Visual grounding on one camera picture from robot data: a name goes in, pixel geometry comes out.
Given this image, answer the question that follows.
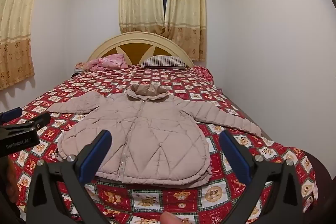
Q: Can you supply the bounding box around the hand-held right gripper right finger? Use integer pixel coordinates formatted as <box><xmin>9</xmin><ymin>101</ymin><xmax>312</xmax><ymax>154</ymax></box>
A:
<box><xmin>219</xmin><ymin>130</ymin><xmax>311</xmax><ymax>224</ymax></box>

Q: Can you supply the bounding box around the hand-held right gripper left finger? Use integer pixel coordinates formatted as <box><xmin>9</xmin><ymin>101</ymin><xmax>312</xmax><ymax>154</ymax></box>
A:
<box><xmin>26</xmin><ymin>130</ymin><xmax>113</xmax><ymax>224</ymax></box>

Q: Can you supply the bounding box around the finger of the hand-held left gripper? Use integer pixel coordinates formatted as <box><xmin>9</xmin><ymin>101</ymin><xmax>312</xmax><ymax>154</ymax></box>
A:
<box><xmin>0</xmin><ymin>107</ymin><xmax>23</xmax><ymax>124</ymax></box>
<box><xmin>0</xmin><ymin>112</ymin><xmax>51</xmax><ymax>134</ymax></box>

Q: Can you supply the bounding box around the beige quilted puffer jacket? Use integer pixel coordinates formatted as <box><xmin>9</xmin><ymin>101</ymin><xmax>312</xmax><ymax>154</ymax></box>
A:
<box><xmin>48</xmin><ymin>84</ymin><xmax>262</xmax><ymax>186</ymax></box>

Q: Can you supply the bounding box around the person's right hand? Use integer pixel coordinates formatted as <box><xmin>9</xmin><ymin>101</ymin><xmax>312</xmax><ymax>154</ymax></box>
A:
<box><xmin>160</xmin><ymin>212</ymin><xmax>181</xmax><ymax>224</ymax></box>

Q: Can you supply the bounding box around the beige patterned side curtain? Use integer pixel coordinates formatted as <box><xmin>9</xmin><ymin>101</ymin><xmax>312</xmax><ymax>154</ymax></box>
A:
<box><xmin>0</xmin><ymin>0</ymin><xmax>47</xmax><ymax>90</ymax></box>

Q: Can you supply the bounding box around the red crumpled cloth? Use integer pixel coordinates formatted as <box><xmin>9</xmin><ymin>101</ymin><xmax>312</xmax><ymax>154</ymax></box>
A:
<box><xmin>193</xmin><ymin>66</ymin><xmax>214</xmax><ymax>82</ymax></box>

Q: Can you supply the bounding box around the red printed checkered bedspread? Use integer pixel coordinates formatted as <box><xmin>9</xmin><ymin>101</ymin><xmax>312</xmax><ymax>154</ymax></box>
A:
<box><xmin>7</xmin><ymin>65</ymin><xmax>319</xmax><ymax>224</ymax></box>

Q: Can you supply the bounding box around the pink folded quilt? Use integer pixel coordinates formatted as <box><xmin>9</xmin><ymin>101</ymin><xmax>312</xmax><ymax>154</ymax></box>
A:
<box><xmin>75</xmin><ymin>53</ymin><xmax>129</xmax><ymax>72</ymax></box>

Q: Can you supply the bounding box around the striped pillow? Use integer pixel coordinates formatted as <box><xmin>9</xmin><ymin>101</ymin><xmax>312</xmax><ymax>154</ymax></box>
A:
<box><xmin>140</xmin><ymin>55</ymin><xmax>190</xmax><ymax>68</ymax></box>

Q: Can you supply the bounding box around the cream arched wooden headboard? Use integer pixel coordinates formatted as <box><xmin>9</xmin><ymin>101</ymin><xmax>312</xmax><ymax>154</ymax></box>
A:
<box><xmin>87</xmin><ymin>31</ymin><xmax>195</xmax><ymax>67</ymax></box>

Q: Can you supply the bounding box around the dark wooden bed frame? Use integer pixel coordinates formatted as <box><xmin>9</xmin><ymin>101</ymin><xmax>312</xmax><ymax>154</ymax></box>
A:
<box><xmin>302</xmin><ymin>149</ymin><xmax>332</xmax><ymax>216</ymax></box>

